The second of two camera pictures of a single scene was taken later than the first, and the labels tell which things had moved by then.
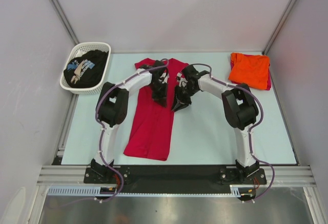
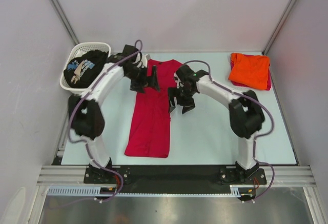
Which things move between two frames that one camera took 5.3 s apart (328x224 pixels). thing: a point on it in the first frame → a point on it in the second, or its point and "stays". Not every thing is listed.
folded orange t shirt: (251, 69) stays
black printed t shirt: (86, 70) stays
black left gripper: (160, 99) → (138, 86)
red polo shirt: (150, 132) stays
